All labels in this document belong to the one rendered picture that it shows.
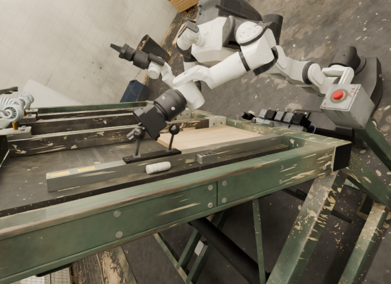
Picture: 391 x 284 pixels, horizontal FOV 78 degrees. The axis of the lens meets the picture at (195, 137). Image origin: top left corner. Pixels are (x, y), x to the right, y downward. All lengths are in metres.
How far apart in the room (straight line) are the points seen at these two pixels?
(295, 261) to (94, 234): 0.82
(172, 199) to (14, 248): 0.32
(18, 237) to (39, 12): 6.00
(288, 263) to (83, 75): 5.80
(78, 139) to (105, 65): 5.26
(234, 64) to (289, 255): 0.80
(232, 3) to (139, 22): 5.61
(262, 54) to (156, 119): 0.38
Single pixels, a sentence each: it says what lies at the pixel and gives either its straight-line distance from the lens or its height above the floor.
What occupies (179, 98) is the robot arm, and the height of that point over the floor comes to 1.48.
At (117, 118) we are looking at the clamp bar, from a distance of 1.65.
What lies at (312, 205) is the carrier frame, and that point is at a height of 0.79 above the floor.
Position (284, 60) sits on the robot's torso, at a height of 0.90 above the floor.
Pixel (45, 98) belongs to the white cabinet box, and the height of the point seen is 1.72.
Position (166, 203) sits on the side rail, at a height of 1.48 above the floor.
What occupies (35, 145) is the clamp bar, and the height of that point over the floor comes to 1.74.
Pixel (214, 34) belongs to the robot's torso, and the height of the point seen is 1.35.
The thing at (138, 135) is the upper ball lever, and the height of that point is 1.55.
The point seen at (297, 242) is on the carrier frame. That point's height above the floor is 0.79.
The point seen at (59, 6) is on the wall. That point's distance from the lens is 6.46.
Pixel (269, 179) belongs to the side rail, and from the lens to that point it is 0.81.
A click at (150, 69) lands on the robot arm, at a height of 1.43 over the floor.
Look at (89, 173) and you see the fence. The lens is 0.79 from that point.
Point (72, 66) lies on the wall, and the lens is 6.29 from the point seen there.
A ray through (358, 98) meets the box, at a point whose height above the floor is 0.90.
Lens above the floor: 1.81
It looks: 33 degrees down
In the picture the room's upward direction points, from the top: 61 degrees counter-clockwise
